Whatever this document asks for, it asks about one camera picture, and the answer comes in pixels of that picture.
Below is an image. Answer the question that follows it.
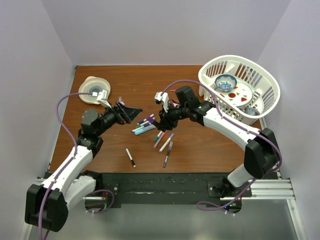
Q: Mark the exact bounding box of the white fruit pattern plate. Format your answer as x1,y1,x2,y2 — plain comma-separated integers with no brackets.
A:
219,81,254,108

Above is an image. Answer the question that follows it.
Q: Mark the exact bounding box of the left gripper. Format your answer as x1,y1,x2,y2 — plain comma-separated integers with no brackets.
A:
95,100,142,136

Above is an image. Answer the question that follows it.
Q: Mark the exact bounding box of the black capped white marker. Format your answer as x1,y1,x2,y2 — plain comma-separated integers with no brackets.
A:
125,148,136,168

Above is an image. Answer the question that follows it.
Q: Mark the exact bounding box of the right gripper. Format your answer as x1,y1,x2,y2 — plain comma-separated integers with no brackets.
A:
158,102,189,131

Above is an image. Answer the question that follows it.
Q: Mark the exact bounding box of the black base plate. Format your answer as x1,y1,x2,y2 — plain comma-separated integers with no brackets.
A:
78,170,254,208

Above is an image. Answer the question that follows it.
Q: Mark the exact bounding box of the dark blue white marker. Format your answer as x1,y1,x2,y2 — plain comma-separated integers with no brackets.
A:
132,123,151,133

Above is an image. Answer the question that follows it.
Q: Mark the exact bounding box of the pink clear pen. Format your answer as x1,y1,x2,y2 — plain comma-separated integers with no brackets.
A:
153,132,166,148

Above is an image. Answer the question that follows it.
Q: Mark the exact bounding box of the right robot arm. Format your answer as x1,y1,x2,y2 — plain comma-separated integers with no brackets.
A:
153,86,280,197

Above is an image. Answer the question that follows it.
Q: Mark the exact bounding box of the cream swirl plate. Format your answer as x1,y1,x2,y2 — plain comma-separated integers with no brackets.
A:
78,76,111,105

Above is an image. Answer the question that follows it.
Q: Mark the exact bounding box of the green capped white marker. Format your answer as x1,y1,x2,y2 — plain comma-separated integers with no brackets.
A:
135,120,149,129

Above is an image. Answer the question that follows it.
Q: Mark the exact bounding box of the blue white bowl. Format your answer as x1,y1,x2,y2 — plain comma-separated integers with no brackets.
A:
214,74,238,92

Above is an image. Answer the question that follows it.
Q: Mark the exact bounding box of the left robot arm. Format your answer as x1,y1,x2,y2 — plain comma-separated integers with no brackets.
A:
24,101,143,232

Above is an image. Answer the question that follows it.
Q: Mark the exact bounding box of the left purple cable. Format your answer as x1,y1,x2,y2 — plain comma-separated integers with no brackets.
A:
37,92,94,240

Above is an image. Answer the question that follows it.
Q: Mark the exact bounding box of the aluminium rail frame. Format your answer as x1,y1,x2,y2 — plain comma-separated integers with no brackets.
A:
24,117,306,240

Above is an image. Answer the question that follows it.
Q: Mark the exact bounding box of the blue capped white marker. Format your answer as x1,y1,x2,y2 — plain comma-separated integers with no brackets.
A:
137,113,155,125

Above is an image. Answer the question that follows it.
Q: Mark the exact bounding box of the teal capped white marker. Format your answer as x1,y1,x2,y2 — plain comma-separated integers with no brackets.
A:
154,131,163,142

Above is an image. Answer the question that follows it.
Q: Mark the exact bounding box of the purple black highlighter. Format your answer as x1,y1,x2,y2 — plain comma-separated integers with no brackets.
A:
146,116,159,127

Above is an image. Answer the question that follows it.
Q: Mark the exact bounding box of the grey patterned cup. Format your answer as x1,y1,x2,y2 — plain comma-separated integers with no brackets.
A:
245,107,260,116

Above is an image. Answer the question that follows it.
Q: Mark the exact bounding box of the purple cable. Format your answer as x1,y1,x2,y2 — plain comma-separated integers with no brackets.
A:
162,79,283,211
37,92,94,240

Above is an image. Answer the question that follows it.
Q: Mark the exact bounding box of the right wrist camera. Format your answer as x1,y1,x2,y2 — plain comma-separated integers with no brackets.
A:
154,91,169,113

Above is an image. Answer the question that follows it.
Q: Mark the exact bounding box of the lilac capped white marker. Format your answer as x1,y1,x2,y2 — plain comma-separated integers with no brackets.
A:
159,133,175,153

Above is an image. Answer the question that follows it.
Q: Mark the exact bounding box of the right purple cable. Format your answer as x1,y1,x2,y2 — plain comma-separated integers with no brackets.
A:
162,79,283,211

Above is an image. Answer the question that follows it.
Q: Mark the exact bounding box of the dark purple pen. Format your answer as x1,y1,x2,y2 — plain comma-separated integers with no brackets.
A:
163,141,173,168

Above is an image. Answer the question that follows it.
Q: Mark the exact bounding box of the light blue highlighter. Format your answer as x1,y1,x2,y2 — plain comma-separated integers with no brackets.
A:
134,124,156,136

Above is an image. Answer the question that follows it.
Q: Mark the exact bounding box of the white laundry basket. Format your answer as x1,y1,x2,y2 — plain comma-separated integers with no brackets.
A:
198,55,281,125

